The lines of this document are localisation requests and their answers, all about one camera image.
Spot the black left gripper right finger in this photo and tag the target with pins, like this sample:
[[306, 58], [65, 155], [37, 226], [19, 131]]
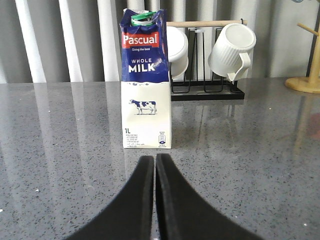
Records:
[[183, 214]]

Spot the white ribbed mug with handle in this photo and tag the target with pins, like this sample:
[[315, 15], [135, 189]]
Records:
[[229, 56]]

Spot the white mug bottom facing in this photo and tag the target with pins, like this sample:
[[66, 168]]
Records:
[[177, 44]]

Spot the Pascual whole milk carton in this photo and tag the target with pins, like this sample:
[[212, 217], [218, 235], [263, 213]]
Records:
[[145, 81]]

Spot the black wire mug rack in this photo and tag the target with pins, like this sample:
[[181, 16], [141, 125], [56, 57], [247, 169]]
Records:
[[197, 81]]

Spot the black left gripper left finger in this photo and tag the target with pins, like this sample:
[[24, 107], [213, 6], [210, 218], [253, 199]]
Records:
[[129, 214]]

